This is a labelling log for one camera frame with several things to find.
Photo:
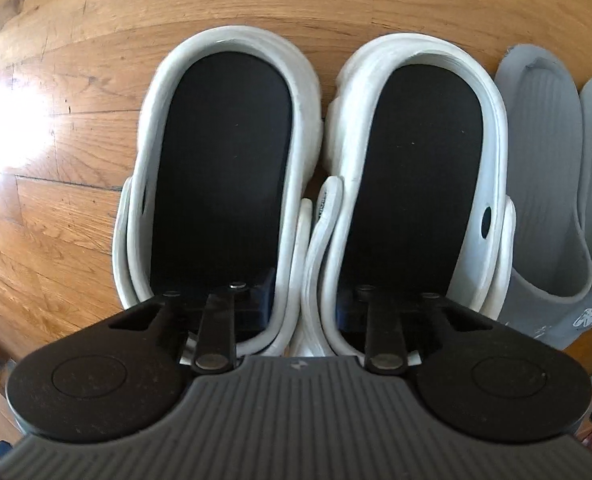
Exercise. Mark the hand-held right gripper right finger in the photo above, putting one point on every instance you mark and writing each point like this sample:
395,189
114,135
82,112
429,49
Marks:
351,310

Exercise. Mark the white clog with charms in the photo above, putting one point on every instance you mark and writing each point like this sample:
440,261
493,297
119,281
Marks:
215,160
416,160

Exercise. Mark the dark grey slide worn print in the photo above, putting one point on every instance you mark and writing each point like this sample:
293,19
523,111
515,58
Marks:
541,160

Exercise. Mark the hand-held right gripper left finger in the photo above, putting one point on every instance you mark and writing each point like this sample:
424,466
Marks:
251,310

